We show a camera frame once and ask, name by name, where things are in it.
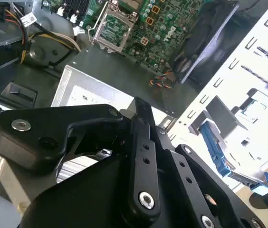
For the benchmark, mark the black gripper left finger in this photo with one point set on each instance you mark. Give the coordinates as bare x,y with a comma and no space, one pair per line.
29,142

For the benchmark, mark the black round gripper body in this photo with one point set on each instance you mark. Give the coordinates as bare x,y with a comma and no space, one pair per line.
89,202

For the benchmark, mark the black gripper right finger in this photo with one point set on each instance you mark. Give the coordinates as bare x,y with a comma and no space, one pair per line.
186,171

